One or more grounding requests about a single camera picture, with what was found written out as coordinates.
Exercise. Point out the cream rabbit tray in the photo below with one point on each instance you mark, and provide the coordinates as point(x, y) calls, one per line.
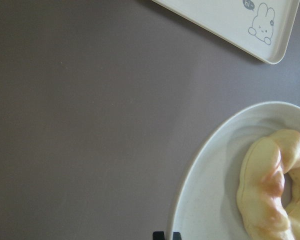
point(262, 28)

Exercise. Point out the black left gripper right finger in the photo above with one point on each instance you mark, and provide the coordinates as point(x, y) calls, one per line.
point(176, 236)

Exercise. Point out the glazed ring donut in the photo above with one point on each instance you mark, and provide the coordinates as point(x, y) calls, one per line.
point(268, 195)

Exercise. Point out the white round plate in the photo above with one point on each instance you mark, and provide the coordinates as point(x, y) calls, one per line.
point(205, 205)

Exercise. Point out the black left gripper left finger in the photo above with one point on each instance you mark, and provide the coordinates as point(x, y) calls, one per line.
point(158, 235)

